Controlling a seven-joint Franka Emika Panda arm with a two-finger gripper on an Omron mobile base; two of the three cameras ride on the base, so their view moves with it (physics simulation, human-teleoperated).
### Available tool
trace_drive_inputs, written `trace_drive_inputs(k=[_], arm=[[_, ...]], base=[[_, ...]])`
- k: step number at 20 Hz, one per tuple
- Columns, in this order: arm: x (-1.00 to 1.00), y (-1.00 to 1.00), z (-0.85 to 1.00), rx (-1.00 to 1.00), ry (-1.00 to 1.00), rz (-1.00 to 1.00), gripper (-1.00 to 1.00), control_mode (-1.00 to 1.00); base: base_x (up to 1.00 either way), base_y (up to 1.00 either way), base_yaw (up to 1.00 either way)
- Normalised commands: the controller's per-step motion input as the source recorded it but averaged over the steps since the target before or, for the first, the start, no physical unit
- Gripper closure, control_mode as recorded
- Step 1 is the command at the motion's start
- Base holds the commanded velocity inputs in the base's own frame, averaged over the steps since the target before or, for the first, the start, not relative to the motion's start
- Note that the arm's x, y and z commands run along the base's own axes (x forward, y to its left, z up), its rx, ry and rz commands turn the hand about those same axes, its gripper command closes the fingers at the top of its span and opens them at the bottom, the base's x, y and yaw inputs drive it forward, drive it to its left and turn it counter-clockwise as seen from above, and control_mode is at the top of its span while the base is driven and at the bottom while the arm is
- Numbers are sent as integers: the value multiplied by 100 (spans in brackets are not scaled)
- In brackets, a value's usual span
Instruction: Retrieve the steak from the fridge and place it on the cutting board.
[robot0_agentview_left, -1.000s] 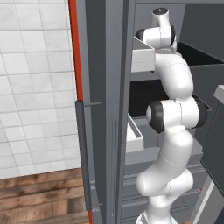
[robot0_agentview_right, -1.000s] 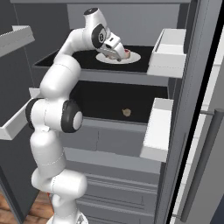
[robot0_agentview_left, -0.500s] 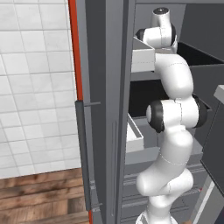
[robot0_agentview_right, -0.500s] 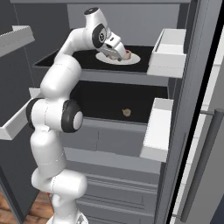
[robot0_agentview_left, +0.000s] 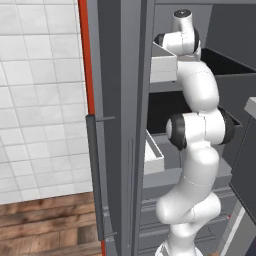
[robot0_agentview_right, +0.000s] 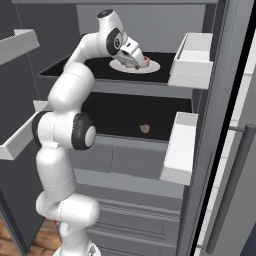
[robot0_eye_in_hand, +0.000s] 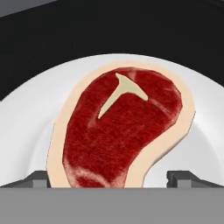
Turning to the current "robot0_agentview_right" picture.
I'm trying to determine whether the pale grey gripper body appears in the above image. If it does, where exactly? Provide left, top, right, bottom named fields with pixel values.
left=115, top=49, right=147, bottom=70

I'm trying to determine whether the black glass fridge shelf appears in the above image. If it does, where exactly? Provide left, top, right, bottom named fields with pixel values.
left=36, top=51, right=195, bottom=100
left=80, top=92, right=193, bottom=152

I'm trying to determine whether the grey fridge body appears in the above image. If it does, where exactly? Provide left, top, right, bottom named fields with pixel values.
left=11, top=0, right=222, bottom=256

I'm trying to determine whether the white fridge door bin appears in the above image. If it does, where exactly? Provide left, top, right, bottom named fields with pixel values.
left=167, top=31, right=214, bottom=91
left=0, top=28, right=41, bottom=67
left=159, top=111, right=200, bottom=187
left=0, top=99, right=52, bottom=161

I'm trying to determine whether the grey fridge door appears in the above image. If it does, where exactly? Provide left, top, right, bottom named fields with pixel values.
left=0, top=0, right=43, bottom=256
left=175, top=0, right=256, bottom=256

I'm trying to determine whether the grey fridge crisper drawer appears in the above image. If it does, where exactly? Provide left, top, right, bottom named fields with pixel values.
left=68, top=142, right=169, bottom=181

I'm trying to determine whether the grey fridge freezer drawer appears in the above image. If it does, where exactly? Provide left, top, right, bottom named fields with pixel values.
left=84, top=197, right=183, bottom=256

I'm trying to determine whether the white round plate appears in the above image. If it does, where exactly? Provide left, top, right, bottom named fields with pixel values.
left=109, top=56, right=162, bottom=75

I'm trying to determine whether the small brown food item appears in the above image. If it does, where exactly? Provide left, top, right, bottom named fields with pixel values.
left=139, top=123, right=151, bottom=134

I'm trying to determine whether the dark grey bar handle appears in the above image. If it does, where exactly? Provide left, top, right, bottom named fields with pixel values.
left=205, top=123, right=256, bottom=255

